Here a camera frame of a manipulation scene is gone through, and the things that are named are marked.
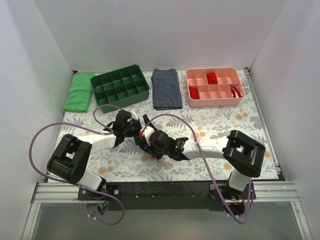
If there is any black underwear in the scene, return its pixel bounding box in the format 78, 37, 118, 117
134, 136, 156, 157

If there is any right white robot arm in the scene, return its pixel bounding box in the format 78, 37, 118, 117
138, 127, 266, 199

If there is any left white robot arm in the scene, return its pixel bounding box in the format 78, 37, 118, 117
47, 110, 160, 200

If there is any rolled red underwear left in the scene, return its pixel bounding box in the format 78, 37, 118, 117
188, 86, 200, 100

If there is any rolled red underwear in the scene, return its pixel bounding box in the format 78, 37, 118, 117
206, 72, 218, 85
188, 86, 200, 100

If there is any rolled red underwear top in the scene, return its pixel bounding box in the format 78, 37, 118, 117
206, 72, 218, 85

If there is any red white striped underwear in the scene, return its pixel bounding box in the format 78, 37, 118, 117
230, 85, 244, 99

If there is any floral patterned table mat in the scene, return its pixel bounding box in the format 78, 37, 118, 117
48, 69, 278, 182

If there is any folded grey-blue towel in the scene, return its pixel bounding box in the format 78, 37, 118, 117
151, 68, 183, 111

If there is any green divided organizer tray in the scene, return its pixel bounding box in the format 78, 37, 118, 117
90, 64, 150, 113

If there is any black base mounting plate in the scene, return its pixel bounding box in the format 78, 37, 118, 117
77, 180, 249, 212

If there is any folded green towel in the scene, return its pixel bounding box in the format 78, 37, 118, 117
64, 72, 95, 113

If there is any pink divided organizer tray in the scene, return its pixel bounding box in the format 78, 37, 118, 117
185, 67, 246, 108

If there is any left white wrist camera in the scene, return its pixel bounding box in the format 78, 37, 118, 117
127, 108, 140, 123

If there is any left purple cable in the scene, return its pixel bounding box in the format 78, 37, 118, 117
29, 104, 126, 225

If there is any purple cable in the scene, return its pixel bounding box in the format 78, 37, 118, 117
29, 104, 126, 225
141, 113, 256, 225

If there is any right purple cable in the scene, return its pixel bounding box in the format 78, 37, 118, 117
141, 113, 256, 225

